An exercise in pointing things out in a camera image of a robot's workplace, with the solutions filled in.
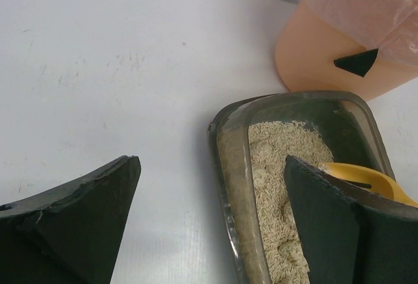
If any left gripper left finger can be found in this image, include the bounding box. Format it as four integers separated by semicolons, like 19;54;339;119
1;156;141;283

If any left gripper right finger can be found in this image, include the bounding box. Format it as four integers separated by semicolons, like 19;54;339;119
284;155;417;283

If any yellow litter scoop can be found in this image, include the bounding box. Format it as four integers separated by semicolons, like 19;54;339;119
319;163;417;208

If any grey plastic litter box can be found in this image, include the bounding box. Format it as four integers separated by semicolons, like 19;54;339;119
208;91;395;283

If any orange trash bin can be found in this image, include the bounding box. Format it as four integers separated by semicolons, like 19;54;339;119
275;1;417;101

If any beige cat litter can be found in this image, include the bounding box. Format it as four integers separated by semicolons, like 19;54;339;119
217;121;334;283

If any black triangle sticker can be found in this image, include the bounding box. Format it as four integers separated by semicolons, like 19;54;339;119
333;48;379;78

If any pink plastic bin liner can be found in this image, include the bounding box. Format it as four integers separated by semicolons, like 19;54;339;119
305;0;417;67

